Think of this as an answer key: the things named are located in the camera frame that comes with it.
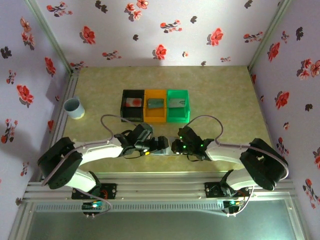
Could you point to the grey card holder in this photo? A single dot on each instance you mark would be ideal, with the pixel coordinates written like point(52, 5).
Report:
point(161, 151)

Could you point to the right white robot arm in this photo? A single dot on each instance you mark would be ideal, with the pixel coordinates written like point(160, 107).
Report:
point(225, 152)

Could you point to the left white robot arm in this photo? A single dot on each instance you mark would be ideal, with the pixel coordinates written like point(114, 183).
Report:
point(100, 150)

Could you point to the teal credit card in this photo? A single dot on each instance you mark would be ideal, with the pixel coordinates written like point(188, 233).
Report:
point(155, 103)

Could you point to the red and white credit card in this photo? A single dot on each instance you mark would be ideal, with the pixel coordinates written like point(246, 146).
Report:
point(134, 103)

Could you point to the grey credit card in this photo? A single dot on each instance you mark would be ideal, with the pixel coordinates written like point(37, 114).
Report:
point(177, 103)

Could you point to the orange plastic bin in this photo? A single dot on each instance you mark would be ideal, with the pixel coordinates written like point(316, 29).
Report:
point(155, 118)

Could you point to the black plastic bin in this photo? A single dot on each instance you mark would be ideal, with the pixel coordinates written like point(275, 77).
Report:
point(132, 115)

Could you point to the green plastic bin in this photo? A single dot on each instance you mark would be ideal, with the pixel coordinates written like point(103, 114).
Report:
point(177, 116)

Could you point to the blue-grey cup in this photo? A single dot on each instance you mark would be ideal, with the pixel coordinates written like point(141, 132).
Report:
point(75, 112)

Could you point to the long aluminium frame rail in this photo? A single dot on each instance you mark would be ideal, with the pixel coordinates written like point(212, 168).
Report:
point(160, 187)

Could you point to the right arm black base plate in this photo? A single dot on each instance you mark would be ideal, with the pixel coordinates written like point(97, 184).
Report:
point(212, 190)

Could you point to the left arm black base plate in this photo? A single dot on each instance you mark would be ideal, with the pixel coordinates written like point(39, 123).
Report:
point(111, 191)

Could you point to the short aluminium side rail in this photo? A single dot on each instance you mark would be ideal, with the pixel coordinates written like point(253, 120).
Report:
point(70, 85)

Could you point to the aluminium frame post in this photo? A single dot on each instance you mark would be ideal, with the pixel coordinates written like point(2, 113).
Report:
point(268, 35)
point(52, 37)

